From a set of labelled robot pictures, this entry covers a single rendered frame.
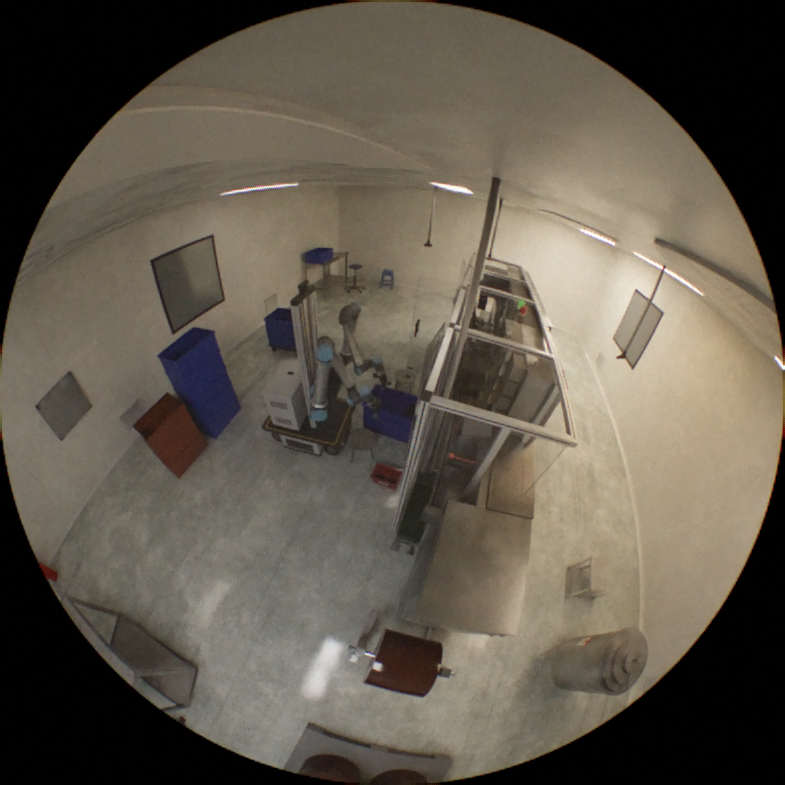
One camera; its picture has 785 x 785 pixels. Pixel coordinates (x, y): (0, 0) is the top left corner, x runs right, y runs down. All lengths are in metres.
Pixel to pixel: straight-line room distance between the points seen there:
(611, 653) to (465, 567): 1.46
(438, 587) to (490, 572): 0.30
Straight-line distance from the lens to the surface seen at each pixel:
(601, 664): 2.42
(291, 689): 2.80
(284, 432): 3.03
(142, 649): 3.33
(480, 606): 1.55
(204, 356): 3.24
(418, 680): 1.70
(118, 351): 4.18
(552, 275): 7.33
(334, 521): 2.78
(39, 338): 3.92
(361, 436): 2.98
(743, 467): 3.55
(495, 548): 1.64
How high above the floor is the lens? 2.60
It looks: 43 degrees down
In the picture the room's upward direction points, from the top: 6 degrees clockwise
